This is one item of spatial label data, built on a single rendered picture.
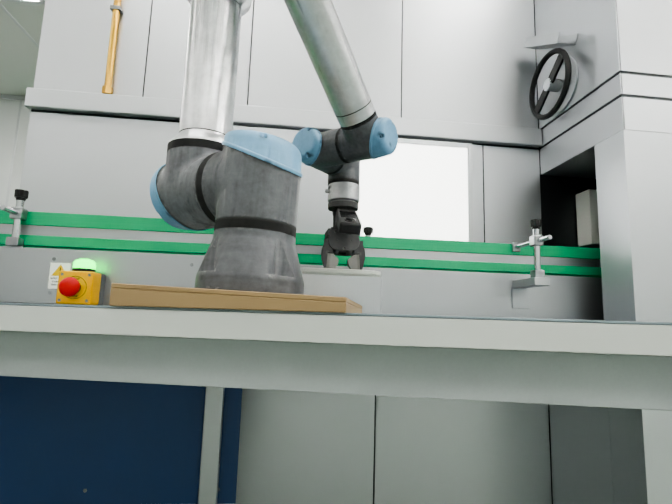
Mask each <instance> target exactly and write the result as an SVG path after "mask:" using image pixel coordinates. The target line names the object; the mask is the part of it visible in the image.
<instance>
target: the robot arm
mask: <svg viewBox="0 0 672 504"><path fill-rule="evenodd" d="M187 1H188V2H189V4H190V15H189V26H188V37H187V48H186V59H185V69H184V80H183V91H182V102H181V113H180V123H179V133H178V135H176V136H175V137H173V138H172V139H170V140H169V141H168V145H167V155H166V164H164V165H162V166H161V167H159V169H158V170H157V171H156V172H155V173H154V174H153V176H152V179H151V182H150V197H151V201H152V204H153V206H154V208H155V210H156V212H157V213H159V215H160V216H161V218H162V219H163V220H164V221H165V222H166V223H168V224H169V225H171V226H173V227H175V228H178V229H182V230H193V231H203V230H207V229H212V228H214V234H213V239H212V241H211V243H210V246H209V248H208V250H207V252H206V254H205V256H204V259H203V261H202V263H201V265H200V267H199V270H198V272H197V274H196V278H195V287H194V288H204V289H220V290H237V291H253V292H269V293H286V294H302V295H304V280H303V276H302V272H301V268H300V263H299V259H298V255H297V251H296V244H295V243H296V230H297V218H298V206H299V193H300V181H301V178H302V173H301V162H302V163H304V164H305V165H306V166H311V167H313V168H315V169H317V170H319V171H322V172H324V173H326V174H328V189H325V193H329V194H328V202H329V203H328V210H329V211H332V212H333V213H332V215H333V227H331V228H328V229H327V231H326V232H325V239H324V245H323V247H322V250H321V259H322V263H323V267H324V268H333V269H335V268H336V266H337V265H338V261H339V259H338V258H337V257H336V256H335V255H337V256H351V257H350V258H349V259H348V260H347V265H348V267H349V269H356V270H362V269H363V265H364V261H365V249H364V246H363V241H360V239H359V236H360V235H361V227H362V224H361V222H360V220H359V217H358V215H357V213H356V211H358V203H359V198H360V186H359V184H360V161H364V160H369V159H373V160H374V159H377V158H381V157H385V156H388V155H391V154H392V153H393V152H394V151H395V149H396V147H397V143H398V134H397V129H396V126H395V124H394V123H393V122H392V120H391V119H390V118H388V117H379V118H378V116H377V113H376V111H375V108H374V106H373V103H372V101H371V98H370V95H369V93H368V90H367V88H366V85H365V83H364V80H363V78H362V75H361V73H360V70H359V68H358V65H357V62H356V60H355V57H354V55H353V52H352V50H351V47H350V45H349V42H348V40H347V37H346V34H345V32H344V29H343V27H342V24H341V22H340V19H339V17H338V14H337V12H336V9H335V7H334V4H333V1H332V0H284V2H285V4H286V6H287V8H288V11H289V13H290V15H291V17H292V20H293V22H294V24H295V26H296V29H297V31H298V33H299V35H300V37H301V40H302V42H303V44H304V46H305V49H306V51H307V53H308V55H309V58H310V60H311V62H312V64H313V67H314V69H315V71H316V73H317V76H318V78H319V80H320V82H321V84H322V87H323V89H324V91H325V93H326V96H327V98H328V100H329V102H330V105H331V107H332V109H333V111H334V114H335V116H336V118H337V120H338V122H339V125H340V127H341V128H337V129H333V130H329V131H325V132H320V131H319V130H317V129H313V128H311V127H305V128H303V129H301V130H300V131H299V132H298V133H297V134H296V135H295V137H294V139H293V142H292V143H290V142H289V141H287V140H285V139H282V138H280V137H277V136H275V135H271V134H268V133H264V132H259V131H253V130H233V120H234V107H235V94H236V81H237V68H238V55H239V42H240V29H241V17H242V16H243V15H245V14H246V13H247V12H248V11H249V10H250V8H251V3H252V0H187ZM351 254H352V255H351Z"/></svg>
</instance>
